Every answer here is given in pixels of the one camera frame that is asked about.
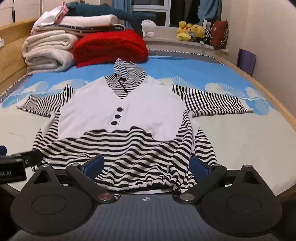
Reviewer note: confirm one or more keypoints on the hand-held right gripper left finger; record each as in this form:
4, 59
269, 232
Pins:
93, 165

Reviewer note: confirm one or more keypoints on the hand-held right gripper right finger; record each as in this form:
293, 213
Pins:
199, 167

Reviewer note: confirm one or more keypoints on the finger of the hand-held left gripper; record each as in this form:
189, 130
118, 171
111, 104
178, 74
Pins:
27, 157

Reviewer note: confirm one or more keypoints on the black white striped hooded shirt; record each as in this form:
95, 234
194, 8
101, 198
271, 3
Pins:
129, 129

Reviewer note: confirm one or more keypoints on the blue white printed bedsheet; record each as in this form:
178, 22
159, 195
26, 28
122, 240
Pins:
208, 69

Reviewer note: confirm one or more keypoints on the cream fleece folded blanket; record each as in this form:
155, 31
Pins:
46, 53

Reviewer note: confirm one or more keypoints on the purple board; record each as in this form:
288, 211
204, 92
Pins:
246, 61

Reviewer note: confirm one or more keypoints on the red folded blanket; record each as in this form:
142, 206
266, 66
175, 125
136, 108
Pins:
111, 47

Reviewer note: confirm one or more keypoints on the white windowsill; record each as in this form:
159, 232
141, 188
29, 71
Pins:
175, 45

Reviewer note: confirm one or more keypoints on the yellow bear plush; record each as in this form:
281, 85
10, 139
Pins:
198, 31

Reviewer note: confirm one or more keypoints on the dark-trimmed folded blanket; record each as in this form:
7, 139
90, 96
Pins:
97, 29

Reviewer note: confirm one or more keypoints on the yellow duck plush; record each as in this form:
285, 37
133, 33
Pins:
183, 30

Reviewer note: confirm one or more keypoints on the white folded blanket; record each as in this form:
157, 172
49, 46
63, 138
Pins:
92, 20

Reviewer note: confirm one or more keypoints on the white plush toy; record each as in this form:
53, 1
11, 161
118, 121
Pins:
148, 27

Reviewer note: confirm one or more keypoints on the pink white cloth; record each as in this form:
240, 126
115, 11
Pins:
61, 11

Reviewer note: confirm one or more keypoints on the teal shark plush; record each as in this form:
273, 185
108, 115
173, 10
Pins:
104, 11

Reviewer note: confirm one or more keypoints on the blue curtain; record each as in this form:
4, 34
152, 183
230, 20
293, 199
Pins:
209, 11
120, 10

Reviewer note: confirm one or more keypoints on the window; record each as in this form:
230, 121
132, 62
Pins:
175, 11

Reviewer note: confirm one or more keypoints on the wooden bed frame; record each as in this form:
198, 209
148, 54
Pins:
11, 46

